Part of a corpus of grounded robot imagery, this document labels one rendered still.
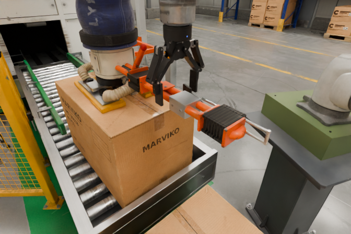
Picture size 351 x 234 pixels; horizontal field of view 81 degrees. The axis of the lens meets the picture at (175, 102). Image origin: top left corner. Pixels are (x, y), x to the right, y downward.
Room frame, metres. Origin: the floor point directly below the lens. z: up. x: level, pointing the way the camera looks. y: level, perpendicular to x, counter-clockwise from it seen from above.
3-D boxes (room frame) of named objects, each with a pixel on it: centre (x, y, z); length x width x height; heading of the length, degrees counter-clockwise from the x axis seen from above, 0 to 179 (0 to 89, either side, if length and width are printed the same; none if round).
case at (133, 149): (0.86, 0.26, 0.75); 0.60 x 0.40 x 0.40; 43
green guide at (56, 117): (1.60, 1.23, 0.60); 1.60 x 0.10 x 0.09; 39
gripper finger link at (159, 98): (0.51, 0.05, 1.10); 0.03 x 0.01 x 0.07; 40
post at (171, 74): (1.36, 0.03, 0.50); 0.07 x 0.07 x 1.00; 39
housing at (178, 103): (0.51, -0.03, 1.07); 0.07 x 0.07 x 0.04; 40
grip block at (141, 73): (0.67, 0.11, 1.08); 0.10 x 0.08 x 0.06; 130
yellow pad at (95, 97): (0.80, 0.34, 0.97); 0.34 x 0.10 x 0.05; 40
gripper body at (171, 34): (0.55, -0.01, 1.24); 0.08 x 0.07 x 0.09; 130
